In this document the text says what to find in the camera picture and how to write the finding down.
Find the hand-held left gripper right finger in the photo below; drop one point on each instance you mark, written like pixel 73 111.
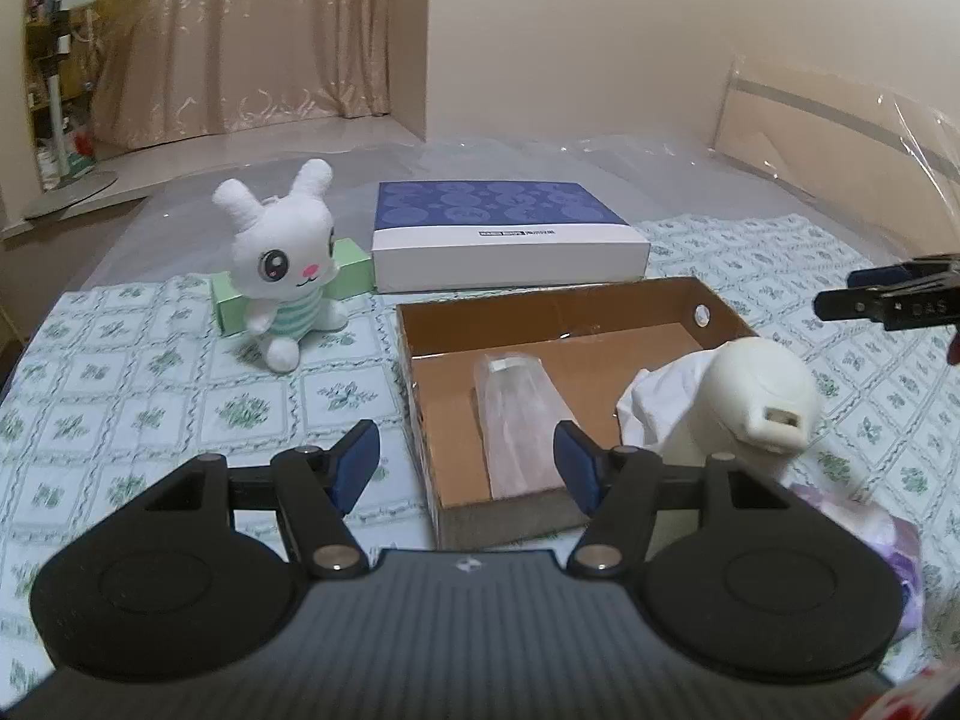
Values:
pixel 577 465

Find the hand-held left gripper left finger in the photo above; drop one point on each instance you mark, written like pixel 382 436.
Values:
pixel 352 465

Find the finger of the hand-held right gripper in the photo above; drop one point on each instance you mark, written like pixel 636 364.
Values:
pixel 900 274
pixel 862 306

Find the white cloth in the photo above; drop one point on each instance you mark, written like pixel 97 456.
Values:
pixel 652 405

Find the brown cardboard box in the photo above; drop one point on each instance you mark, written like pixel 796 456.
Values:
pixel 450 397

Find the cream thermos bottle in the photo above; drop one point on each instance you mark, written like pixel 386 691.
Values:
pixel 750 390

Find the pale green box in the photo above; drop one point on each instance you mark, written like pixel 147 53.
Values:
pixel 354 270

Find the clear plastic bag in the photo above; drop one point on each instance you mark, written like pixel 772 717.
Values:
pixel 517 420

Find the plastic-wrapped wooden headboard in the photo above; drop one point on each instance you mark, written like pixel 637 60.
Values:
pixel 825 142

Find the blue and white flat box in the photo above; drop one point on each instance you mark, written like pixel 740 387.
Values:
pixel 510 251

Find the clear plastic sheet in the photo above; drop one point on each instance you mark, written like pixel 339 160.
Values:
pixel 675 180

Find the white bunny plush toy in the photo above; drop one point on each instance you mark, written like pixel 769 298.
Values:
pixel 277 247

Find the purple tissue pack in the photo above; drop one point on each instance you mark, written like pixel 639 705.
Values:
pixel 885 540

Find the red patterned packet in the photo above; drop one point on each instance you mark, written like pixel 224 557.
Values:
pixel 907 697

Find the beige curtain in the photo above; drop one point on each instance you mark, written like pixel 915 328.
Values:
pixel 247 37

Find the white standing fan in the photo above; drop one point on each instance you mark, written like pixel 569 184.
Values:
pixel 56 127

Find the wooden shelf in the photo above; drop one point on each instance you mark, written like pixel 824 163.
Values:
pixel 49 52

